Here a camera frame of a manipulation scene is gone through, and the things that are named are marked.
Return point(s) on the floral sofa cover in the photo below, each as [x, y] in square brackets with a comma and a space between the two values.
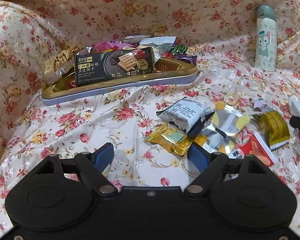
[222, 33]

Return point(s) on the black cracker packet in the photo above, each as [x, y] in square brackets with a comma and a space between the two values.
[117, 64]

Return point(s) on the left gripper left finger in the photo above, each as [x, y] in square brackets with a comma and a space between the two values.
[103, 157]

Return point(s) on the green candy in tray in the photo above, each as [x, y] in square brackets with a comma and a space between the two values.
[178, 49]

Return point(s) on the gold waffle snack packet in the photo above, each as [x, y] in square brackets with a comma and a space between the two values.
[55, 68]

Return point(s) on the gold foil candy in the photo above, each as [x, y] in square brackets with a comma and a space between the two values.
[171, 139]

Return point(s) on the cat print water bottle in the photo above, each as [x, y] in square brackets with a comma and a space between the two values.
[266, 38]

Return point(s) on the red white snack packet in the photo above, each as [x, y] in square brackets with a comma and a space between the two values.
[257, 147]

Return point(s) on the gold purple snack tray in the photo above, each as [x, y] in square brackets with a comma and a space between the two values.
[168, 71]

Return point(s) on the white black snack packet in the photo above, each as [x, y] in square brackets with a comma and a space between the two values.
[187, 115]

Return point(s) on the purple candy wrapper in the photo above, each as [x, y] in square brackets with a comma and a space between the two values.
[190, 59]

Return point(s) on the silver yellow snack packet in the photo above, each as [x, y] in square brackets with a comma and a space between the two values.
[220, 132]

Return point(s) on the green gold snack packet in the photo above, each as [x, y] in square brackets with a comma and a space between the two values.
[274, 128]

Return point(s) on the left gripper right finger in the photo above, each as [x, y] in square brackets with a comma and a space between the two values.
[200, 157]

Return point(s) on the pink candy wrapper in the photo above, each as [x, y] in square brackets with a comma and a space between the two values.
[108, 46]

